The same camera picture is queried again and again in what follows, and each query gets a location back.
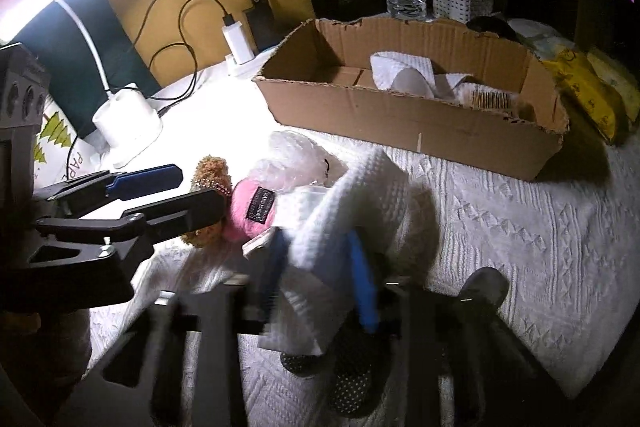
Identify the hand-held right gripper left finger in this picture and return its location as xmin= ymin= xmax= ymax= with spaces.
xmin=65 ymin=232 xmax=296 ymax=427

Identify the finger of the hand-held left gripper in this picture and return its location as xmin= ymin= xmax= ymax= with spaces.
xmin=32 ymin=163 xmax=184 ymax=204
xmin=27 ymin=187 xmax=232 ymax=270

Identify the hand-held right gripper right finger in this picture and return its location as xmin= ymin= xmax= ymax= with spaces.
xmin=347 ymin=229 xmax=576 ymax=427

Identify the brown plush toy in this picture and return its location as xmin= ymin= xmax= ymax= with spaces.
xmin=180 ymin=155 xmax=236 ymax=249

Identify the pink plush toy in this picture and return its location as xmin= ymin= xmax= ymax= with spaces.
xmin=222 ymin=179 xmax=296 ymax=253

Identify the white waffle towel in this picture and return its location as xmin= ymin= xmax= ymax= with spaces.
xmin=257 ymin=147 xmax=426 ymax=358

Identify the grey dotted cloth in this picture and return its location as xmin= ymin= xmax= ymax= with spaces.
xmin=280 ymin=327 xmax=376 ymax=418

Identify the cardboard box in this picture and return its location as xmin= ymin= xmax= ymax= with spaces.
xmin=251 ymin=17 xmax=571 ymax=182

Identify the tree print paper cup package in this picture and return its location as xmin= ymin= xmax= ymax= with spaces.
xmin=32 ymin=94 xmax=108 ymax=188

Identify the white desk lamp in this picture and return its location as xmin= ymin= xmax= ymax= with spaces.
xmin=0 ymin=0 xmax=164 ymax=168

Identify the clear bubble wrap bag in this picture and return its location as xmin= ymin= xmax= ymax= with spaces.
xmin=247 ymin=130 xmax=348 ymax=198

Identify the dark green cushion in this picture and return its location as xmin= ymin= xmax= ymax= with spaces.
xmin=10 ymin=0 xmax=163 ymax=140

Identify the white textured bedspread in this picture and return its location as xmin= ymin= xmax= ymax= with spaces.
xmin=85 ymin=14 xmax=640 ymax=427

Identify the white power strip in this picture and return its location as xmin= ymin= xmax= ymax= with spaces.
xmin=225 ymin=42 xmax=281 ymax=78

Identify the white charger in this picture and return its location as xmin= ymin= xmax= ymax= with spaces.
xmin=221 ymin=14 xmax=257 ymax=64

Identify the black power adapter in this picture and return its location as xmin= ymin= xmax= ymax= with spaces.
xmin=245 ymin=4 xmax=276 ymax=50

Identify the white rolled cloth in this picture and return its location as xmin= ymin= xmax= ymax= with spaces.
xmin=370 ymin=51 xmax=481 ymax=100

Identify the barcode labelled packet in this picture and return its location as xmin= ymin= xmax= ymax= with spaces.
xmin=452 ymin=84 xmax=526 ymax=112

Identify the black round object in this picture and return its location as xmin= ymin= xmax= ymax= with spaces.
xmin=465 ymin=14 xmax=518 ymax=40

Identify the yellow tissue packet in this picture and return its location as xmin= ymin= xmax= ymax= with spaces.
xmin=542 ymin=49 xmax=628 ymax=145

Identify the white tissue pack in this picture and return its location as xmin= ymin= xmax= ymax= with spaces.
xmin=507 ymin=18 xmax=576 ymax=58

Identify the pale yellow tissue pack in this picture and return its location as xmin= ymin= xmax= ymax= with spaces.
xmin=585 ymin=49 xmax=640 ymax=108

